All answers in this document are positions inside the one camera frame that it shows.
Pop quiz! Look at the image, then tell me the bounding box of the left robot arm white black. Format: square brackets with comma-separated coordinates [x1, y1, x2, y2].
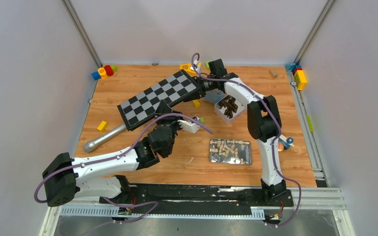
[34, 101, 186, 207]

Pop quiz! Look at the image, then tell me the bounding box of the tin lid with light pieces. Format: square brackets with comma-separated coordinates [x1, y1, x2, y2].
[209, 139, 252, 165]

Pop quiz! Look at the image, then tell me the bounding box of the folding chess board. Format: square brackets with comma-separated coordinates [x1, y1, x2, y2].
[117, 70, 201, 131]

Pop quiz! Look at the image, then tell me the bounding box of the silver metal cylinder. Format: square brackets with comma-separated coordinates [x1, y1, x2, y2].
[83, 124, 126, 153]

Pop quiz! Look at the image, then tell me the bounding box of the toy car red blue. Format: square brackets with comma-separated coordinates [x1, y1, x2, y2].
[278, 135, 294, 152]

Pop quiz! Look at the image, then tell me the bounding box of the bubble-wrapped blue metronome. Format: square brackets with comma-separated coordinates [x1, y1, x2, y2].
[204, 89, 225, 104]

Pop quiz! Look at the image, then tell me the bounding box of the tin box with dark pieces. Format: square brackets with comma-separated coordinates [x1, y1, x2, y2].
[214, 95, 247, 124]

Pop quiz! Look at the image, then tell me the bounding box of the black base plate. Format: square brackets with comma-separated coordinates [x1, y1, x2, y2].
[111, 183, 294, 215]

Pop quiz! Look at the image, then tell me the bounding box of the yellow curved block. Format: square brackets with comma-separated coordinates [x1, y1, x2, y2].
[192, 100, 200, 108]

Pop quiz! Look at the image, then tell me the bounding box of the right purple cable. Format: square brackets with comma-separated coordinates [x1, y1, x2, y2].
[190, 53, 303, 228]

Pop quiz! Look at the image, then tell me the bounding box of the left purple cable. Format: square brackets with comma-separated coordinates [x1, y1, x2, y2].
[34, 113, 215, 225]

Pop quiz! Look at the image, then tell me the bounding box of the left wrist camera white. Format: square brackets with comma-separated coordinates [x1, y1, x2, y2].
[178, 116, 200, 134]

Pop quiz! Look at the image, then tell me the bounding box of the stacked coloured bricks right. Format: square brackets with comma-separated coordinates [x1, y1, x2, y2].
[284, 63, 308, 90]

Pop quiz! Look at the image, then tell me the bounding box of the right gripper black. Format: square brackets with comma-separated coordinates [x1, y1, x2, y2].
[184, 76, 217, 102]

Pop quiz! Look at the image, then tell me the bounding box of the small yellow block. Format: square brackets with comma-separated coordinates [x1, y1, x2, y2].
[97, 120, 108, 132]

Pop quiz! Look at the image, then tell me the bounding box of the coloured blocks left corner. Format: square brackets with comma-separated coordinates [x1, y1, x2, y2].
[91, 64, 118, 81]

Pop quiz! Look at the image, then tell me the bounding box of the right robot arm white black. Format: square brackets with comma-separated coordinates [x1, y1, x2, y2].
[197, 59, 287, 205]

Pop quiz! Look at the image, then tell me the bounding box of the brown wooden block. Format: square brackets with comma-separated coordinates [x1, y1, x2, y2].
[269, 69, 279, 79]

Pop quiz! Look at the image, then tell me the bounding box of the aluminium frame rail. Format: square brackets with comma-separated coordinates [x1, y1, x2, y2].
[46, 178, 355, 236]

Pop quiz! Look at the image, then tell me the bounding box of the purple cable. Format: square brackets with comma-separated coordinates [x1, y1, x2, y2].
[34, 113, 215, 225]
[190, 53, 303, 228]

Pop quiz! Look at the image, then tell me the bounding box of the yellow triangle block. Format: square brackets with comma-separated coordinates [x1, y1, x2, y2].
[179, 63, 197, 77]

